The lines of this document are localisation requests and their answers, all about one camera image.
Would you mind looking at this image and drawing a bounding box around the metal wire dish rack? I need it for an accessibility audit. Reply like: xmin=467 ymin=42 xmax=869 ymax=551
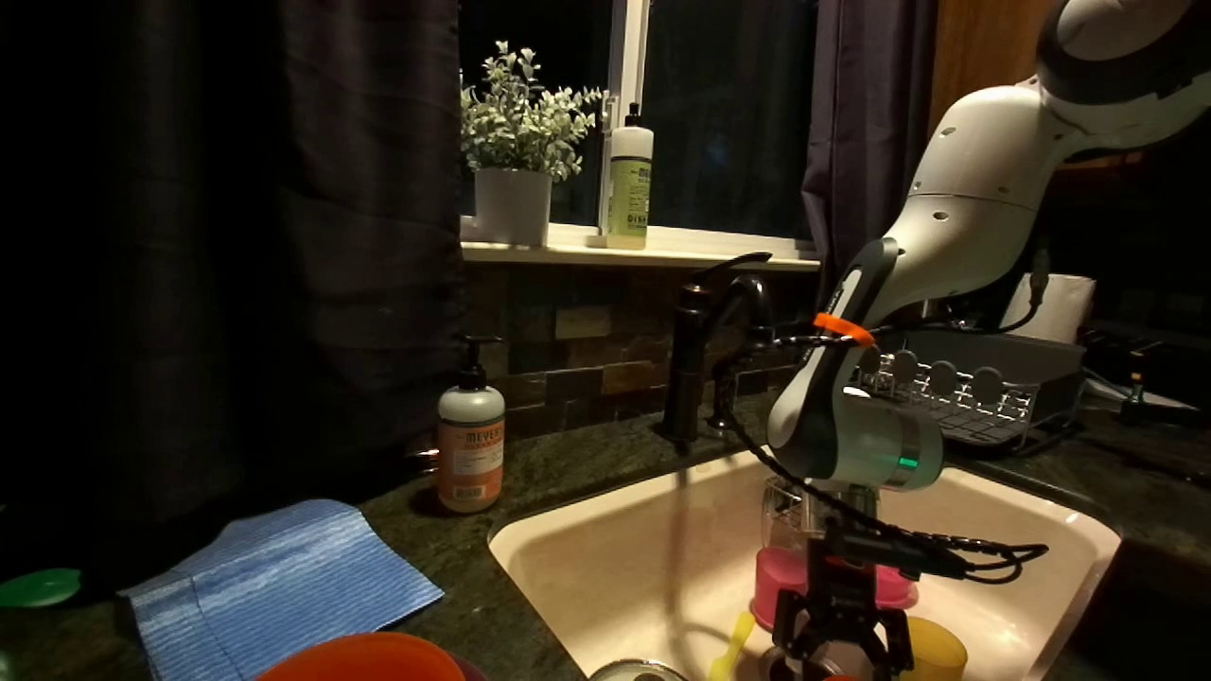
xmin=854 ymin=331 xmax=1090 ymax=449

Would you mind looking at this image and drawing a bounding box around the orange plastic bowl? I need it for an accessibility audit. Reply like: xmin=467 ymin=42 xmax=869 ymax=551
xmin=256 ymin=630 xmax=472 ymax=681

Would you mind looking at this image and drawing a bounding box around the orange cable clip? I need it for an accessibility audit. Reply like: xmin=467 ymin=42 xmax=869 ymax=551
xmin=810 ymin=311 xmax=881 ymax=353

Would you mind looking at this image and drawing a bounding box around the large dark curtain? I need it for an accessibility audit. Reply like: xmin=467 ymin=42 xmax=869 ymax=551
xmin=0 ymin=0 xmax=468 ymax=572

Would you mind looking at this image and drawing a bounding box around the yellow plastic utensil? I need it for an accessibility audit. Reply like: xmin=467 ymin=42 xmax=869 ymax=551
xmin=703 ymin=611 xmax=760 ymax=681

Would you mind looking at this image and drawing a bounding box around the pink plastic cup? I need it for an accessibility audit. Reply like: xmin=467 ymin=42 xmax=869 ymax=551
xmin=751 ymin=544 xmax=813 ymax=636

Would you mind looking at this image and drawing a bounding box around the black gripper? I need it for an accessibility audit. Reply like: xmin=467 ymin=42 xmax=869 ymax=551
xmin=767 ymin=531 xmax=920 ymax=681

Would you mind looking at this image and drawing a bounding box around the white kitchen sink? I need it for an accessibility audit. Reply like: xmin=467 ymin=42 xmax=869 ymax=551
xmin=483 ymin=428 xmax=1125 ymax=681

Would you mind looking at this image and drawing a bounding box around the narrow dark curtain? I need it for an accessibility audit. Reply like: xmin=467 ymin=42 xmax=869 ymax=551
xmin=800 ymin=0 xmax=941 ymax=287

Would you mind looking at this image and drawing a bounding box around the black kitchen faucet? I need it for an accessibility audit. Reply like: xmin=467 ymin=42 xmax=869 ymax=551
xmin=657 ymin=251 xmax=781 ymax=457

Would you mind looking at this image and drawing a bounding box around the blue cleaning cloth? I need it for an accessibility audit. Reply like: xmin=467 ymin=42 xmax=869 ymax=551
xmin=120 ymin=496 xmax=446 ymax=681

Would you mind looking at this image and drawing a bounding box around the green dish soap bottle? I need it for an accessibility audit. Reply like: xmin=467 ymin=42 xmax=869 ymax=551
xmin=599 ymin=100 xmax=657 ymax=255

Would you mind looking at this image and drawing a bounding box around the yellow plastic cup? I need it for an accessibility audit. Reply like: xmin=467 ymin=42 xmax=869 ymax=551
xmin=906 ymin=612 xmax=973 ymax=681

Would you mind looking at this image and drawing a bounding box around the glass pot lid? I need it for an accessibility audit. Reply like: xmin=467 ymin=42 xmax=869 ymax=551
xmin=586 ymin=654 xmax=693 ymax=681

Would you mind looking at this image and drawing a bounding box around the potted plant white pot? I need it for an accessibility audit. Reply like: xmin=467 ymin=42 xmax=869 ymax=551
xmin=453 ymin=38 xmax=611 ymax=251

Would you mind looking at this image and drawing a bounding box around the white window frame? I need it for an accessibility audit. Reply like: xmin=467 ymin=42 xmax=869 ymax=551
xmin=453 ymin=0 xmax=827 ymax=277

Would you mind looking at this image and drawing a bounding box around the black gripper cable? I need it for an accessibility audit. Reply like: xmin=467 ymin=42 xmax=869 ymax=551
xmin=722 ymin=316 xmax=1052 ymax=587

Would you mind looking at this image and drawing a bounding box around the orange label soap dispenser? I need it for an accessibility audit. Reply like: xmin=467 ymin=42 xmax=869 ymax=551
xmin=430 ymin=337 xmax=512 ymax=519

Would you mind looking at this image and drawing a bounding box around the green plastic lid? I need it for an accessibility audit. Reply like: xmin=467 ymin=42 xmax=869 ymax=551
xmin=0 ymin=564 xmax=89 ymax=612

